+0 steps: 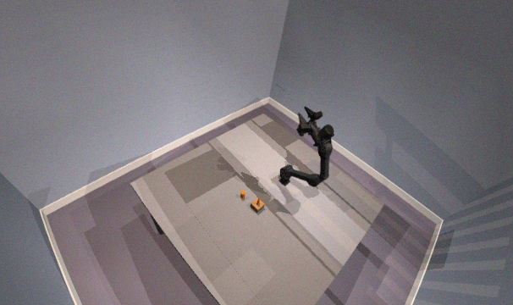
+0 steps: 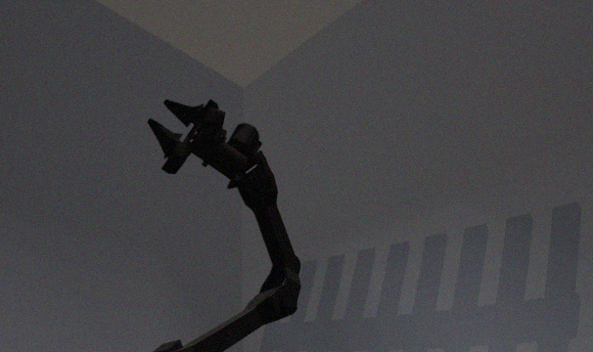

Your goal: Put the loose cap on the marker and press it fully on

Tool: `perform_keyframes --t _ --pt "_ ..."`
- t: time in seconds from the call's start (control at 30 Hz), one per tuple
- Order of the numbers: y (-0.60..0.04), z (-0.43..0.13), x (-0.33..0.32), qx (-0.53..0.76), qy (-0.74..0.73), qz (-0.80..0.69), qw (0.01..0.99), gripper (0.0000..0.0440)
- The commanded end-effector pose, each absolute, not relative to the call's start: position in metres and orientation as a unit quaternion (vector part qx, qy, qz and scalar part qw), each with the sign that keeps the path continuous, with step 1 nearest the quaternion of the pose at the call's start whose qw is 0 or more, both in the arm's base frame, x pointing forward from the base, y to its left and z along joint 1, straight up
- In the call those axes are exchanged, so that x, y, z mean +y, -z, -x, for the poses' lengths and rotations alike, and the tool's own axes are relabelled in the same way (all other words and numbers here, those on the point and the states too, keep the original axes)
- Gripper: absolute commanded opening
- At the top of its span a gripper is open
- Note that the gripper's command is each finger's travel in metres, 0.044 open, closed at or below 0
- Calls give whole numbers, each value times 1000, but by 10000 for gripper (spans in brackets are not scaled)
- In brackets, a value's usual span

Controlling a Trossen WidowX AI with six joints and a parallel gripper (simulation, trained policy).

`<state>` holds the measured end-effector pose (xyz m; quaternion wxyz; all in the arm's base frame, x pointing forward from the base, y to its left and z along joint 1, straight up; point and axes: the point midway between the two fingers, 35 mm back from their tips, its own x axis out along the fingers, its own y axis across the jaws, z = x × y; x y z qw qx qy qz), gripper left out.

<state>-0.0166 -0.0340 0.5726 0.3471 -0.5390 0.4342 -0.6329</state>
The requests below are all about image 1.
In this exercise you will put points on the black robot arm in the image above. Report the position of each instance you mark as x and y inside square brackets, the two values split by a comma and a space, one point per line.
[322, 140]

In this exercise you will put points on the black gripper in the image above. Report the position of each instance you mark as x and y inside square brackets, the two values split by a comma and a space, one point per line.
[313, 116]

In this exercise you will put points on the tan square block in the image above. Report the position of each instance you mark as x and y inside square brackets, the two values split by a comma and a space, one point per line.
[257, 207]

